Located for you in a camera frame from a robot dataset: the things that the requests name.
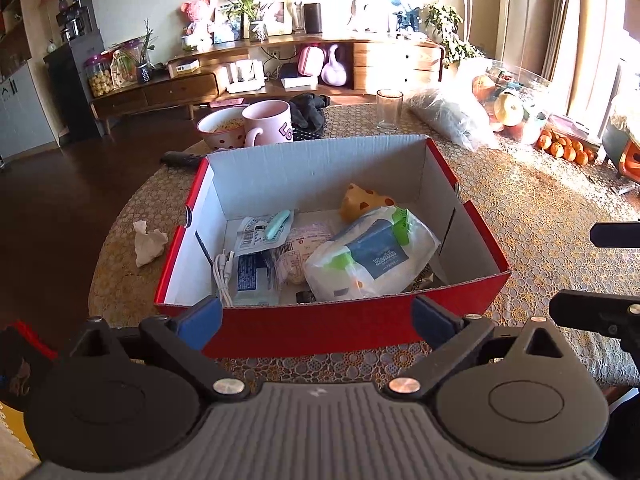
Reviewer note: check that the teal object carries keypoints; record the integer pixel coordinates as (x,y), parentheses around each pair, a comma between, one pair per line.
(275,224)

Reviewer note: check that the brown wrapper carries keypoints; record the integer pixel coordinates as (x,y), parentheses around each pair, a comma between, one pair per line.
(426,279)

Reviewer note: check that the pink plush toy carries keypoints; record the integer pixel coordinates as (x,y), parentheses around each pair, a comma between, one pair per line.
(198,34)

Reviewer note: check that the blue snack packet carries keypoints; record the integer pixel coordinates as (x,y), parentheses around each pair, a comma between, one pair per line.
(254,281)

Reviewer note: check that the black remote control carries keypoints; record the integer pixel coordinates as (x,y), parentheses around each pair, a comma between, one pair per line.
(176,159)

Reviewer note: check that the wet wipes pack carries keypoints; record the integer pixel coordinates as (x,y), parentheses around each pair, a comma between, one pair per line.
(379,254)

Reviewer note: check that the clear fruit container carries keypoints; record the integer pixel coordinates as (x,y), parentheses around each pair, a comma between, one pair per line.
(516,100)

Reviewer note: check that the clear plastic bag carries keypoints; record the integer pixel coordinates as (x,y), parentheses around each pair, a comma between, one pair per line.
(456,115)

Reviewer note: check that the polka dot bowl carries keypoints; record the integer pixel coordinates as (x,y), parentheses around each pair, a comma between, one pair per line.
(223,129)

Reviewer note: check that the pink mug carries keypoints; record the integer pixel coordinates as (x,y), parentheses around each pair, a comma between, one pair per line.
(267,122)

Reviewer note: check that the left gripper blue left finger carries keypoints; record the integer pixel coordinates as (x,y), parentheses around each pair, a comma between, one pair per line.
(197,325)

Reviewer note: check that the red white cardboard box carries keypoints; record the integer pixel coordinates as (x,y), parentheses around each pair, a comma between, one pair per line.
(232,189)

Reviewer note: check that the pile of oranges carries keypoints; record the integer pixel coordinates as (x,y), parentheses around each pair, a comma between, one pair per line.
(559,146)

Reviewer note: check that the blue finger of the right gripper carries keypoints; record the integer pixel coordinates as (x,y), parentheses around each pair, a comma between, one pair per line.
(615,234)

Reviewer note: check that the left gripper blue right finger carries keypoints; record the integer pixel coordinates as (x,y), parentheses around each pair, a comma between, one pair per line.
(433,323)

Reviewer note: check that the crumpled white tissue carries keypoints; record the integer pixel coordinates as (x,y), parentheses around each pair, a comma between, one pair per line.
(148,245)

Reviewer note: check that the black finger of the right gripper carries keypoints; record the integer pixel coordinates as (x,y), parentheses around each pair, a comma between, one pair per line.
(611,316)

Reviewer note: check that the pink white snack bag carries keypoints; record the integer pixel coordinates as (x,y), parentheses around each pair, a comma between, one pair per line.
(289,259)

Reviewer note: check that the clear drinking glass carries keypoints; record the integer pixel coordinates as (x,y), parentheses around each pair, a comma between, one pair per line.
(388,108)

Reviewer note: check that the wooden tv cabinet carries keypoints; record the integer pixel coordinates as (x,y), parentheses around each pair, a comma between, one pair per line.
(354,67)

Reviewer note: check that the black cloth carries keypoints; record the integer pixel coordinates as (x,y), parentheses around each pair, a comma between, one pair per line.
(307,110)

